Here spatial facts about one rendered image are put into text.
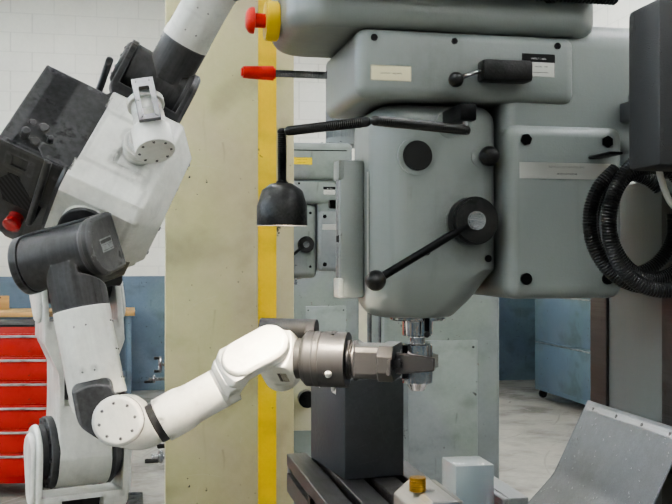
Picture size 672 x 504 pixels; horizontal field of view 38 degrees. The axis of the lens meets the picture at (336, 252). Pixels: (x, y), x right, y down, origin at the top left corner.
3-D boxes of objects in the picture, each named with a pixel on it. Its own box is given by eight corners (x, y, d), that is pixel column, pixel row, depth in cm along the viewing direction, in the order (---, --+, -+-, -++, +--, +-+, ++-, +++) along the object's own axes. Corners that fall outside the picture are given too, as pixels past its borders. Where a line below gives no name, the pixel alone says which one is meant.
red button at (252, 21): (246, 30, 145) (246, 3, 145) (243, 36, 149) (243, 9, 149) (268, 31, 146) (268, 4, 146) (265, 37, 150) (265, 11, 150)
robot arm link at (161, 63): (152, 19, 185) (118, 81, 189) (149, 26, 177) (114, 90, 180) (206, 50, 189) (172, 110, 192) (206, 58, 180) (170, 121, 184)
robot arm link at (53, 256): (27, 319, 153) (11, 235, 155) (56, 319, 162) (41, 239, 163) (93, 302, 151) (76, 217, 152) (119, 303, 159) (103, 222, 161)
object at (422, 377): (397, 381, 154) (397, 348, 154) (425, 380, 155) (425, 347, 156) (409, 384, 150) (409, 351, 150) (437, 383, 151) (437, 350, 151)
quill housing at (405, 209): (377, 320, 141) (377, 99, 141) (346, 312, 161) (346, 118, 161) (502, 319, 144) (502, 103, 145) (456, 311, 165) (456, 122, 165)
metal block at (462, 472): (455, 512, 126) (455, 466, 126) (442, 501, 132) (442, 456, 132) (494, 510, 127) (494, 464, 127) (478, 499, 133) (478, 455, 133)
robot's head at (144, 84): (134, 149, 164) (130, 121, 157) (126, 109, 168) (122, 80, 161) (172, 143, 165) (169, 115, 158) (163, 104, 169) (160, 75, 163)
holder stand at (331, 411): (344, 480, 182) (344, 373, 182) (310, 457, 203) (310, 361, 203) (404, 475, 186) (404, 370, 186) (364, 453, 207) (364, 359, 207)
